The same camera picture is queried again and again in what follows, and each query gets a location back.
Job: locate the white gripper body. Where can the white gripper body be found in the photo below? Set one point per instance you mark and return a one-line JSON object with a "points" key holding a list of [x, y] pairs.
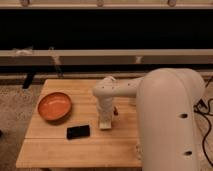
{"points": [[105, 109]]}

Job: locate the white sponge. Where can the white sponge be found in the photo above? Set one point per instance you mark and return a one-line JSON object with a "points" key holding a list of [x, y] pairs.
{"points": [[105, 125]]}

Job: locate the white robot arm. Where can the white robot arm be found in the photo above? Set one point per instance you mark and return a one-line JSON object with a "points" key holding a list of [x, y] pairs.
{"points": [[164, 105]]}

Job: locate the dark red oblong object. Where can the dark red oblong object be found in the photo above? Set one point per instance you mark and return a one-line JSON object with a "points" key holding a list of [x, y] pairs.
{"points": [[115, 111]]}

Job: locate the black rectangular block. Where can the black rectangular block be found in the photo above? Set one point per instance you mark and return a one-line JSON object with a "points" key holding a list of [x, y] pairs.
{"points": [[78, 132]]}

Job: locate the orange bowl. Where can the orange bowl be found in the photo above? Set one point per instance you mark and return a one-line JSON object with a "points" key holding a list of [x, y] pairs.
{"points": [[54, 106]]}

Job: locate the small white bottle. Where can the small white bottle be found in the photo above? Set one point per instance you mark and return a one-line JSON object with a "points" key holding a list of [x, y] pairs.
{"points": [[138, 151]]}

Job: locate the wooden rail beam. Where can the wooden rail beam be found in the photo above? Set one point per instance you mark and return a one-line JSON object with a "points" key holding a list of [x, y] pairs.
{"points": [[105, 57]]}

